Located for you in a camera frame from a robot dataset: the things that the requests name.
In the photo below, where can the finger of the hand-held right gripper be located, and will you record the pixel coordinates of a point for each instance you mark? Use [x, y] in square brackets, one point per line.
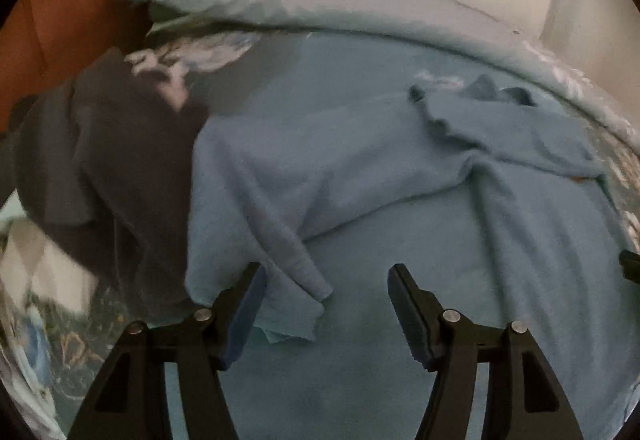
[631, 265]

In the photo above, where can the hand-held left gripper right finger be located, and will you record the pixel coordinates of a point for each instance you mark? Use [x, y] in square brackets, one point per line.
[407, 315]

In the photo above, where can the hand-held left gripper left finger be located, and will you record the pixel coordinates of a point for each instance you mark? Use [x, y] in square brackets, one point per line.
[247, 320]

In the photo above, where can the light blue sweater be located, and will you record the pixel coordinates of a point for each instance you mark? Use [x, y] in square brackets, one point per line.
[350, 160]

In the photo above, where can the dark grey garment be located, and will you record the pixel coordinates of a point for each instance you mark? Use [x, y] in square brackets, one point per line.
[125, 180]

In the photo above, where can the grey floral white bedding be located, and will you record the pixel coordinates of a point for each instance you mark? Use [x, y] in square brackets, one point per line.
[40, 260]

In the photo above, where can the pink white patterned garment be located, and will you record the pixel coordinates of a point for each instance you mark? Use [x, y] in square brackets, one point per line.
[167, 80]

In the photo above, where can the green pillow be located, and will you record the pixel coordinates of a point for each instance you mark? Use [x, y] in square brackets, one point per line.
[162, 18]

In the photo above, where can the orange-brown upholstered headboard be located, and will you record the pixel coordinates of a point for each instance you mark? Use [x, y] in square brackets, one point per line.
[65, 20]

